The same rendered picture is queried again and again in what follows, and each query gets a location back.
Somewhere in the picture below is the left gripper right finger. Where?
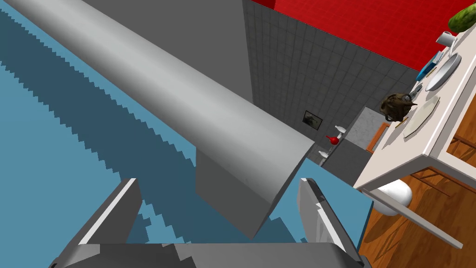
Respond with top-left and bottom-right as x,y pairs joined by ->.
297,178 -> 361,255

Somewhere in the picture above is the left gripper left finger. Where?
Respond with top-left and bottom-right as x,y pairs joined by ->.
76,178 -> 144,246

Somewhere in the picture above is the white rounded object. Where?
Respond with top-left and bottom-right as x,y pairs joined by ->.
371,179 -> 413,217

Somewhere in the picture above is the blue door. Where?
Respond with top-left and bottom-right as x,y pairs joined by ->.
0,7 -> 374,268

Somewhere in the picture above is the marble top wooden counter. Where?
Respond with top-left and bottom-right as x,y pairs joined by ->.
345,107 -> 391,154

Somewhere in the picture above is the white table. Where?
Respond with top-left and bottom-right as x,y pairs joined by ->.
353,22 -> 476,250

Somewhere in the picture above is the dark brown teapot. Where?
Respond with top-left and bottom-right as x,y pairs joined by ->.
380,93 -> 418,123

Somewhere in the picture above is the white plate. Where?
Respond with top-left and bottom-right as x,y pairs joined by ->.
403,96 -> 442,139

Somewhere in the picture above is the white mug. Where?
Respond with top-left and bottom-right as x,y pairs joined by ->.
435,31 -> 458,47

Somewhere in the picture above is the green cucumber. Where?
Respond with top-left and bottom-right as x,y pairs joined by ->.
448,3 -> 476,34

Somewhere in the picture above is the dark framed wall picture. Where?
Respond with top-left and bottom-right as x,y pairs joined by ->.
303,110 -> 324,131

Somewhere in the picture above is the long grey bar handle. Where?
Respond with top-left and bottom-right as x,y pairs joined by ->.
3,0 -> 316,241

